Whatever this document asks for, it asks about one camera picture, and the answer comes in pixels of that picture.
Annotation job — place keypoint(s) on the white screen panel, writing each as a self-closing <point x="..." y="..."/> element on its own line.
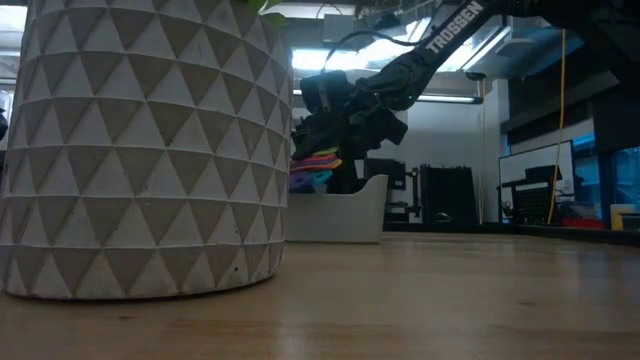
<point x="530" y="160"/>

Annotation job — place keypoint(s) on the white plastic basket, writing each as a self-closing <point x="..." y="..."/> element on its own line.
<point x="340" y="220"/>

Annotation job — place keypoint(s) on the orange measuring cup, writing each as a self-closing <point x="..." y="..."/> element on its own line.
<point x="320" y="165"/>

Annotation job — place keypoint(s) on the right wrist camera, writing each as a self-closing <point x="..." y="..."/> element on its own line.
<point x="325" y="90"/>

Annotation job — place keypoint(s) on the black rack cabinet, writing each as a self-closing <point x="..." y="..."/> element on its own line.
<point x="447" y="195"/>

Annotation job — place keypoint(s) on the black perforated crate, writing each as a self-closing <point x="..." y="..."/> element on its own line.
<point x="535" y="205"/>

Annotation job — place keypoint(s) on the red bag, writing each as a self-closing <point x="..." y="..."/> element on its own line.
<point x="582" y="223"/>

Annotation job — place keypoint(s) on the yellow container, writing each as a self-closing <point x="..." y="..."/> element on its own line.
<point x="616" y="217"/>

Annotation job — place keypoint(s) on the grey ceiling box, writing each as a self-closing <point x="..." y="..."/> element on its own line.
<point x="337" y="22"/>

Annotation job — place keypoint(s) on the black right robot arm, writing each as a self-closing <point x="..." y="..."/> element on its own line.
<point x="450" y="30"/>

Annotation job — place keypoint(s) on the ceiling light strip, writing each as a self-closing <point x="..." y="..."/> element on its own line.
<point x="445" y="99"/>

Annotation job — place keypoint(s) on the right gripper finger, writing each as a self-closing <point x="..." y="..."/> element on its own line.
<point x="315" y="137"/>
<point x="345" y="175"/>

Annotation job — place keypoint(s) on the white triangle-patterned pot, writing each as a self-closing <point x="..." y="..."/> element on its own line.
<point x="140" y="150"/>

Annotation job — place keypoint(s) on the black machine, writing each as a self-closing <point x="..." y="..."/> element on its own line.
<point x="395" y="175"/>

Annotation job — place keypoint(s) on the purple measuring cup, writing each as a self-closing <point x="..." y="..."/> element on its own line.
<point x="300" y="184"/>

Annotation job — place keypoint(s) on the black aluminium table frame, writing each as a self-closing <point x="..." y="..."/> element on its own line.
<point x="450" y="228"/>

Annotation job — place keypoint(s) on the green measuring cup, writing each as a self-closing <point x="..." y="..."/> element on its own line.
<point x="327" y="151"/>

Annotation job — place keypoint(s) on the green succulent plant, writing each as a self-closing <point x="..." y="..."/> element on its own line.
<point x="265" y="7"/>

